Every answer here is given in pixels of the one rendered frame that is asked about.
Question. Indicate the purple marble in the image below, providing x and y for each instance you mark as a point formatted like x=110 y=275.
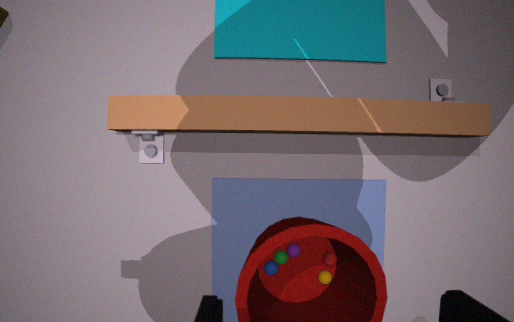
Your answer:
x=293 y=249

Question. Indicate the blue marble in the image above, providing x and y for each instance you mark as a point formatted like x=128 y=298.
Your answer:
x=271 y=267

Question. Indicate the yellow marble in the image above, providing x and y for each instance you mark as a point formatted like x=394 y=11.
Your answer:
x=325 y=277

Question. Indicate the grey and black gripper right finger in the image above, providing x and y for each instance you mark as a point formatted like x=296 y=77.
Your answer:
x=457 y=306

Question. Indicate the red cup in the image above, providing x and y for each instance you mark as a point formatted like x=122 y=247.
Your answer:
x=357 y=292

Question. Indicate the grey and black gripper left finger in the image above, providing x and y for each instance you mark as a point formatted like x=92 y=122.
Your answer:
x=210 y=309

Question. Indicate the green marble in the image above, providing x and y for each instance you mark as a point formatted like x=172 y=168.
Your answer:
x=280 y=257

